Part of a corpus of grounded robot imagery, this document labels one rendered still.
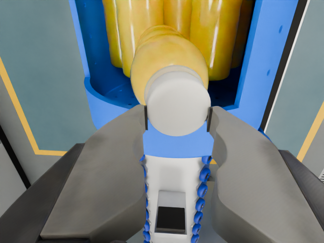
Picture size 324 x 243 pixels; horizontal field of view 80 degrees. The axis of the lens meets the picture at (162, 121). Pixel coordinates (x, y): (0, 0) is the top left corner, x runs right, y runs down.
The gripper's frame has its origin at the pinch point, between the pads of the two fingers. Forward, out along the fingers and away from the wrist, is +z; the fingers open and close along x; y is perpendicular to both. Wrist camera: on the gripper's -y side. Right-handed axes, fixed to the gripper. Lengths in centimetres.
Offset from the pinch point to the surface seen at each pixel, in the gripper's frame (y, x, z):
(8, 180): 140, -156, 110
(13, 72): 42, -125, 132
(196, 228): 69, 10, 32
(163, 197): 54, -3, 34
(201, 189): 47, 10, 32
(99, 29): -1.5, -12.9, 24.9
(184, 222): 53, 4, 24
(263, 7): -5.1, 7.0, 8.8
